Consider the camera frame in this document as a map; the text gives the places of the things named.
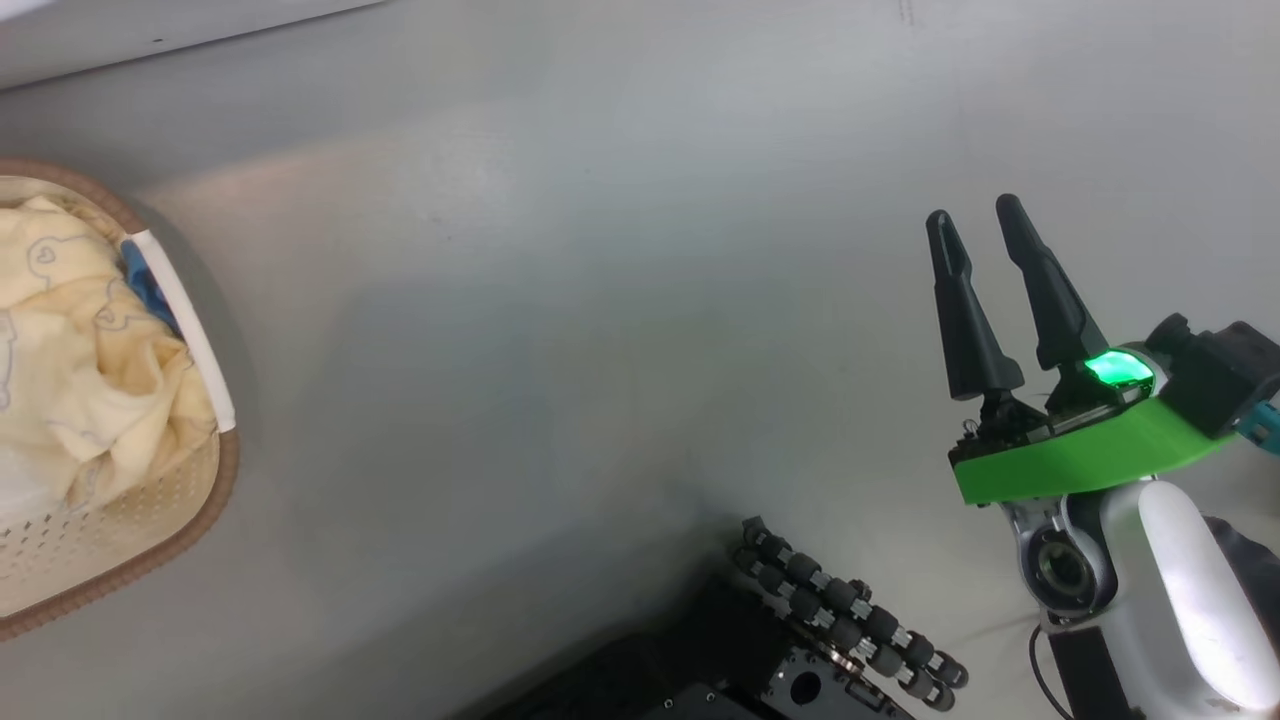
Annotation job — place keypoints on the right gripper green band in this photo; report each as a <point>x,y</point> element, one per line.
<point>1070,460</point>

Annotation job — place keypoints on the cream garment with blue trim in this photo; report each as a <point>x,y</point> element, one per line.
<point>80,380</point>

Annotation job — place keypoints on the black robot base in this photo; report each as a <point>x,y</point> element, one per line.
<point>680,670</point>

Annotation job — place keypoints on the cream perforated laundry basket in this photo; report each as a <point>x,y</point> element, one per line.
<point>190,330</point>

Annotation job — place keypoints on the white front-load washing machine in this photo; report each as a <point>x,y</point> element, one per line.
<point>150,35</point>

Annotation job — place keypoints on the black roller omni wheel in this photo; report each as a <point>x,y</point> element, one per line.
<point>850,610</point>

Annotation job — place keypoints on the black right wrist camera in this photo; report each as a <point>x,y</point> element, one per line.
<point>1220,375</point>

